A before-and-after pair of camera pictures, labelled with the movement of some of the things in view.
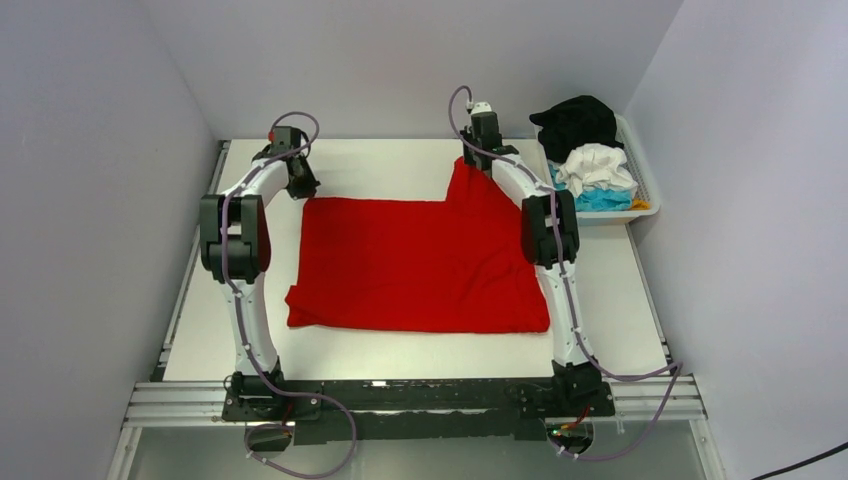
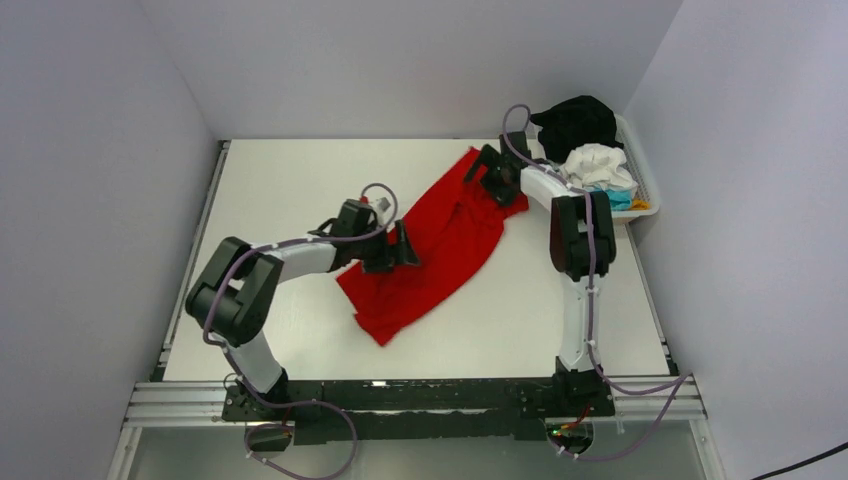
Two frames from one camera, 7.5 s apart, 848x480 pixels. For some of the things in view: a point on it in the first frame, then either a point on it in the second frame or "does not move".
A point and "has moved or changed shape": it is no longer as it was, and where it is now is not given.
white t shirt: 592,166 does not move
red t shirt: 463,265 has moved or changed shape
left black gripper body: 307,184 → 375,252
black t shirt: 581,120 does not move
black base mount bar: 363,411 does not move
